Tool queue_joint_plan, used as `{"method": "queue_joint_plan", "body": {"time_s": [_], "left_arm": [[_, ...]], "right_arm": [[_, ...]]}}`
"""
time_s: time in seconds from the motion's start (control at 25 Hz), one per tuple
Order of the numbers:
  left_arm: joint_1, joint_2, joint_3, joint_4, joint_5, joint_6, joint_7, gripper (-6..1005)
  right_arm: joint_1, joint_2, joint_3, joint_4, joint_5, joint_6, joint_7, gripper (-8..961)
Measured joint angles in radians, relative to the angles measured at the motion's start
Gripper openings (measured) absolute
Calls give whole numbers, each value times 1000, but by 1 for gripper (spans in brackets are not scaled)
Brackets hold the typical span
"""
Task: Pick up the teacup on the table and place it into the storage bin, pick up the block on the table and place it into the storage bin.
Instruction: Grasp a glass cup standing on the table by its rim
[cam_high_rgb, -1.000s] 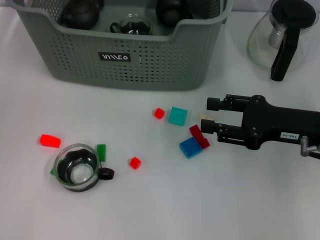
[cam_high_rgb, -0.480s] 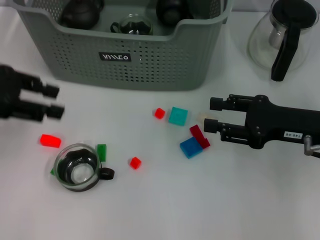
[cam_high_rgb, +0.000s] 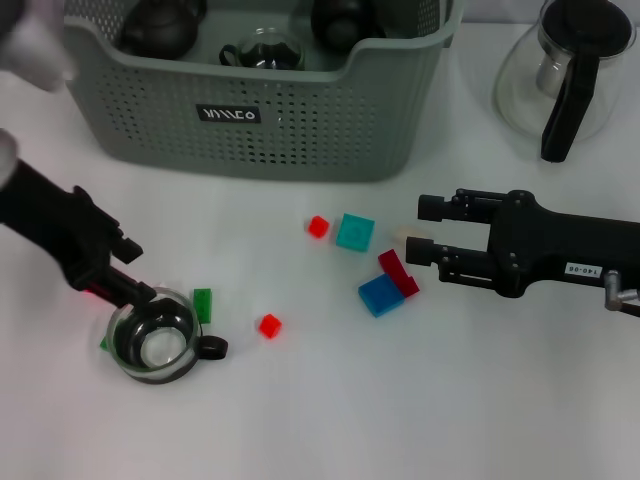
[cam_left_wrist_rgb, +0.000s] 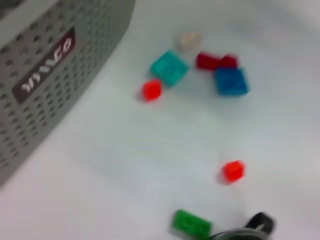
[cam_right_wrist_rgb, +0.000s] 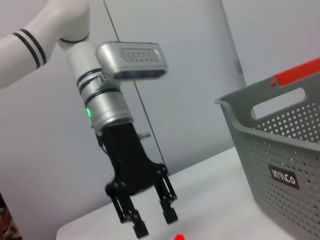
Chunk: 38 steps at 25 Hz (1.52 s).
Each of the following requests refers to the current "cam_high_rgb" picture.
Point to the small red toy brick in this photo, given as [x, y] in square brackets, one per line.
[271, 327]
[319, 226]
[96, 293]

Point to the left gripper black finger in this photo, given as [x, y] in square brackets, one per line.
[127, 249]
[125, 290]

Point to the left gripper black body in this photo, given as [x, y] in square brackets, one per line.
[60, 220]

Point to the dark red long toy brick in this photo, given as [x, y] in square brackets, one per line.
[400, 272]

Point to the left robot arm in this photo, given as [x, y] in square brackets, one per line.
[35, 50]

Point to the teal square toy brick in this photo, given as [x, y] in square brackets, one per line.
[355, 232]

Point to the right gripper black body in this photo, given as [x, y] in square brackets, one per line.
[550, 245]

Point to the grey perforated storage basket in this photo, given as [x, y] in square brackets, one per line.
[300, 140]

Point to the blue square toy brick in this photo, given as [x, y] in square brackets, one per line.
[382, 295]

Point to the green toy brick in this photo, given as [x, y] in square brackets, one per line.
[203, 305]
[105, 344]

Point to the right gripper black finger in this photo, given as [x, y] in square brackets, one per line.
[420, 251]
[430, 207]

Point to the black clay teapot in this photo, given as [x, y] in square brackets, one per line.
[155, 32]

